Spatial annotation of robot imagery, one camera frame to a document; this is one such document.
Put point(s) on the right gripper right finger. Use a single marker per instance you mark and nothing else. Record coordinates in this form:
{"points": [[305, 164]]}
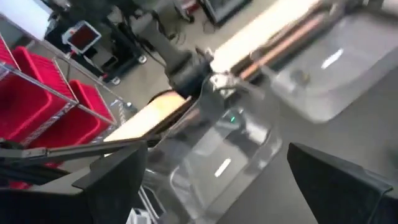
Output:
{"points": [[335, 193]]}

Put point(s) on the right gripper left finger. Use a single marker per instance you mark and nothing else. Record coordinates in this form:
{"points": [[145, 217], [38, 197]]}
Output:
{"points": [[115, 186]]}

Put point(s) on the clear plastic bin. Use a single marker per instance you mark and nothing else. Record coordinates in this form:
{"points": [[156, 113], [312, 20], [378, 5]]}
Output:
{"points": [[335, 71], [217, 168]]}

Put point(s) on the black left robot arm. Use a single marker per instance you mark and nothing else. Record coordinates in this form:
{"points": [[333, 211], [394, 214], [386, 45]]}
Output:
{"points": [[183, 71]]}

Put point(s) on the red plastic storage bin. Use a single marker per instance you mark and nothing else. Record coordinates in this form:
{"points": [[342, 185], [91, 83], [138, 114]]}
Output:
{"points": [[21, 102], [74, 127], [4, 53]]}

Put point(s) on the black framed screen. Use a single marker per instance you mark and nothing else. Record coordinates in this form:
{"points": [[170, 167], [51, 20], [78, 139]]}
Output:
{"points": [[224, 9]]}

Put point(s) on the black wheeled cart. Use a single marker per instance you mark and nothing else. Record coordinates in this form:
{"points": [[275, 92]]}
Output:
{"points": [[121, 46]]}

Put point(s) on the white-framed monitor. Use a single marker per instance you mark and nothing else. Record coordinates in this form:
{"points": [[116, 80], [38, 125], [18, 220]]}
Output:
{"points": [[81, 37]]}

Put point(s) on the white panel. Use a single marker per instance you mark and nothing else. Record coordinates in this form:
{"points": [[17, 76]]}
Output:
{"points": [[21, 15]]}

